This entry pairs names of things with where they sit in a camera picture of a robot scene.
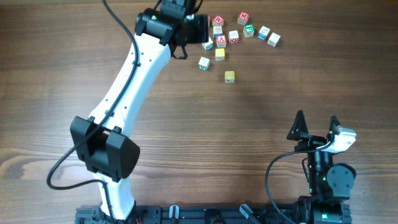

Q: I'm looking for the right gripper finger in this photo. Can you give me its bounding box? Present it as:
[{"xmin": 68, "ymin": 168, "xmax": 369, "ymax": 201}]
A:
[
  {"xmin": 329, "ymin": 116, "xmax": 340, "ymax": 134},
  {"xmin": 287, "ymin": 110, "xmax": 308, "ymax": 140}
]

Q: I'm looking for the white block red Q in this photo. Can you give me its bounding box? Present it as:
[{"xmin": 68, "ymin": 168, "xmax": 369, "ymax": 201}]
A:
[{"xmin": 228, "ymin": 30, "xmax": 239, "ymax": 44}]

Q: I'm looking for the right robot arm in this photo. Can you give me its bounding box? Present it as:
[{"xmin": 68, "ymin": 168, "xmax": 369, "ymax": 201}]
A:
[{"xmin": 287, "ymin": 110, "xmax": 356, "ymax": 224}]

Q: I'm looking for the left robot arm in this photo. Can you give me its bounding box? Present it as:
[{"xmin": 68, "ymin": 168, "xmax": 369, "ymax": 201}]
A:
[{"xmin": 70, "ymin": 0, "xmax": 209, "ymax": 223}]

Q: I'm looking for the white block green Z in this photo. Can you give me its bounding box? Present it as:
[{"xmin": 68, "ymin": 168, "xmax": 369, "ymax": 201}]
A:
[{"xmin": 201, "ymin": 37, "xmax": 214, "ymax": 50}]

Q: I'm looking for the blue edged picture block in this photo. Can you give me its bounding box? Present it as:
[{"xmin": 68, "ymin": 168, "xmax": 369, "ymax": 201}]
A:
[{"xmin": 213, "ymin": 26, "xmax": 223, "ymax": 39}]

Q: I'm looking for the red W letter block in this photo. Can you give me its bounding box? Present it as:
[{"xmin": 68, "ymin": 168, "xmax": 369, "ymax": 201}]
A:
[{"xmin": 212, "ymin": 15, "xmax": 224, "ymax": 26}]

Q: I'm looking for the red A block centre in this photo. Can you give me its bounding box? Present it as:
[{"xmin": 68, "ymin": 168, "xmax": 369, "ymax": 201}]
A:
[{"xmin": 216, "ymin": 35, "xmax": 227, "ymax": 48}]

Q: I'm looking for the yellow top picture block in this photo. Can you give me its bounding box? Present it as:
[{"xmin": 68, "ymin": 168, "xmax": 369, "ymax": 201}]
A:
[{"xmin": 215, "ymin": 48, "xmax": 225, "ymax": 61}]

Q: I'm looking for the white block green Y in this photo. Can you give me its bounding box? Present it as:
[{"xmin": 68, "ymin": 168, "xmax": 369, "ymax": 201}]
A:
[{"xmin": 198, "ymin": 57, "xmax": 210, "ymax": 70}]

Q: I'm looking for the red M letter block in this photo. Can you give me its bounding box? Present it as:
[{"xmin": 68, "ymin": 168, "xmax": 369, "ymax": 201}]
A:
[{"xmin": 237, "ymin": 11, "xmax": 249, "ymax": 26}]

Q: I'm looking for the green top letter block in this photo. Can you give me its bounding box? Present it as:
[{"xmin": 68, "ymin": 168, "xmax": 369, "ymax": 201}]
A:
[{"xmin": 243, "ymin": 24, "xmax": 255, "ymax": 37}]

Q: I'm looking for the blue P letter block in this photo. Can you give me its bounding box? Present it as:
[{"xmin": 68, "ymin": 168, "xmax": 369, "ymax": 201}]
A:
[{"xmin": 257, "ymin": 26, "xmax": 270, "ymax": 40}]

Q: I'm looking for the white block red leaf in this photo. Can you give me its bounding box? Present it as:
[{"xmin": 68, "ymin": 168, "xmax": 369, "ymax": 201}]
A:
[{"xmin": 267, "ymin": 32, "xmax": 280, "ymax": 47}]

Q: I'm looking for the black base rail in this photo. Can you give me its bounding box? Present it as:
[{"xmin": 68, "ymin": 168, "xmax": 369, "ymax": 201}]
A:
[{"xmin": 74, "ymin": 203, "xmax": 352, "ymax": 224}]

